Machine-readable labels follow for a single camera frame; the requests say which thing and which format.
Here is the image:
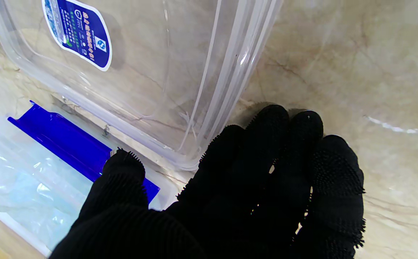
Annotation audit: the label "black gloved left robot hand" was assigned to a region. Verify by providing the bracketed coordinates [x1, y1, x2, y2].
[49, 104, 367, 259]

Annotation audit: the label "clear plastic crate blue handles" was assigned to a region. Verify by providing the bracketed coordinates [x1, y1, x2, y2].
[0, 100, 180, 256]

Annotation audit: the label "clear bubble film sheet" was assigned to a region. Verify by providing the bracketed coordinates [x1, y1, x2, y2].
[0, 117, 96, 250]

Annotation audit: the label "clear plastic lid blue label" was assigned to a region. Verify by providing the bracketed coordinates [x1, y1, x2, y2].
[0, 0, 284, 172]

